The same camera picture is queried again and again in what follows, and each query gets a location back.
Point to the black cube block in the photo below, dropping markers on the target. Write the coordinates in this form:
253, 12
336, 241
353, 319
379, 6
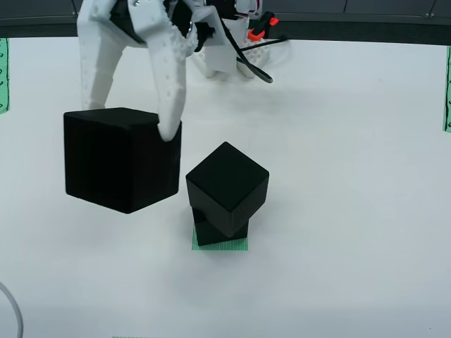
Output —
225, 183
116, 165
208, 236

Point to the green paper strip with arrows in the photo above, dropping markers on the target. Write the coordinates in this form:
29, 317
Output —
447, 91
3, 77

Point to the orange and black clamp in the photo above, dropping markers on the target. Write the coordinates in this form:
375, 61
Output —
262, 26

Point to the green striped square marker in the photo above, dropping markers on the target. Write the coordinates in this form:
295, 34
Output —
218, 248

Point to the small metal fitting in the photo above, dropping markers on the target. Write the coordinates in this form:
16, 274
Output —
429, 14

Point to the camera board on white bracket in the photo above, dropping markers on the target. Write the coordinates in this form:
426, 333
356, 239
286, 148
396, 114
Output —
218, 37

